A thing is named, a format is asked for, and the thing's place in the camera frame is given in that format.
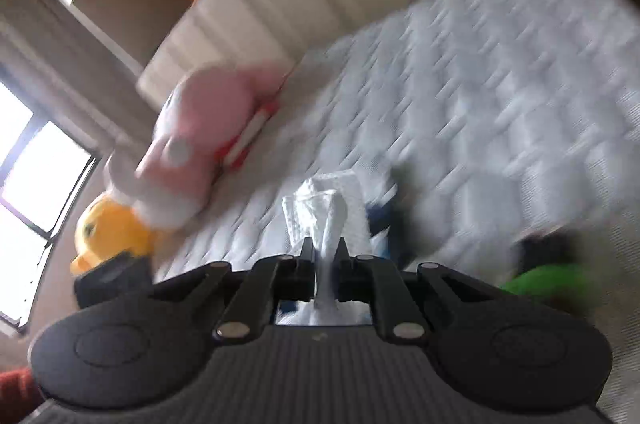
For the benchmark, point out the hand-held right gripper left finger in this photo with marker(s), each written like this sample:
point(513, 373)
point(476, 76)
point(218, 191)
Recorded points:
point(305, 254)

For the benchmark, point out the window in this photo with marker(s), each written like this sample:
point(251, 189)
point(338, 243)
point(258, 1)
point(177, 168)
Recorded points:
point(45, 164)

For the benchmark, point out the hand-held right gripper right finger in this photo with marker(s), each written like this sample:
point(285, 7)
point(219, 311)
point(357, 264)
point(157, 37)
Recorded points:
point(344, 254)

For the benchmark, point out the pink rabbit plush toy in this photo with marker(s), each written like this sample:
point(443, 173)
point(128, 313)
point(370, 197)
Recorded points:
point(210, 124)

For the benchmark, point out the yellow plush toy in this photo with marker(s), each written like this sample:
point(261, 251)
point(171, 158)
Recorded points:
point(107, 229)

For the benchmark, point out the red knitted toy with star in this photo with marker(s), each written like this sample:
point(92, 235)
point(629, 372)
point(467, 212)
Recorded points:
point(545, 284)

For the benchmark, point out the white quilted mattress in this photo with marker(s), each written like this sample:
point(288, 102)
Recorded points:
point(500, 79)

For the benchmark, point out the small white tissue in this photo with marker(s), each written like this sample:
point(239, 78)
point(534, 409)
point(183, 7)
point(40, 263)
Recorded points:
point(325, 214)

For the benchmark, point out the beige curtain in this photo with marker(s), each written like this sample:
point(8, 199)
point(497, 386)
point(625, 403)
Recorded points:
point(60, 49)

